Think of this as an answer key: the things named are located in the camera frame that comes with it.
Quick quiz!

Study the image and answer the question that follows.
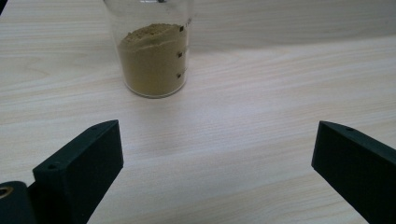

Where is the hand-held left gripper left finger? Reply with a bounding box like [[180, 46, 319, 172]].
[[27, 119, 124, 224]]

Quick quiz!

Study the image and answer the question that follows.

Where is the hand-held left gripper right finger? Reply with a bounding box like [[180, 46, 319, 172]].
[[311, 120, 396, 224]]

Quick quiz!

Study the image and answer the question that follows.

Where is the glass jar brown powder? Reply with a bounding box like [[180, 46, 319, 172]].
[[103, 0, 194, 99]]

